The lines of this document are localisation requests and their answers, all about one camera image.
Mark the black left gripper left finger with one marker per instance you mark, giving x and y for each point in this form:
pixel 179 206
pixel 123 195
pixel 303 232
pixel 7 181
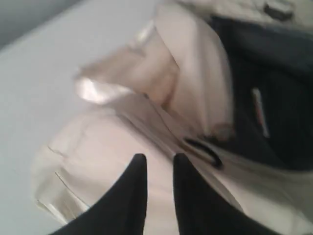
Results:
pixel 121 210

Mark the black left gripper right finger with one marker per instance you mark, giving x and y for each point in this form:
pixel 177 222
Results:
pixel 202 211

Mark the cream fabric duffel bag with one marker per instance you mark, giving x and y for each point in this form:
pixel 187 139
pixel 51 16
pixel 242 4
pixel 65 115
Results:
pixel 184 86

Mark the green-capped white marker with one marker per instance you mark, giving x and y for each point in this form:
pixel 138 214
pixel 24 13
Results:
pixel 261 117

